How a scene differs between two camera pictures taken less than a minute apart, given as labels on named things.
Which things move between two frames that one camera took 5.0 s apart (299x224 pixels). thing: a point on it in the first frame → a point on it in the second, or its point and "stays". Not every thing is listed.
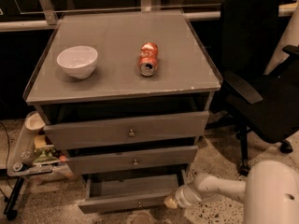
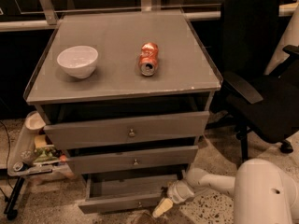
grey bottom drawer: [130, 191] stays
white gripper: [181, 197] → [177, 192]
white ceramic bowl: [78, 61] stays
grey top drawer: [125, 130] stays
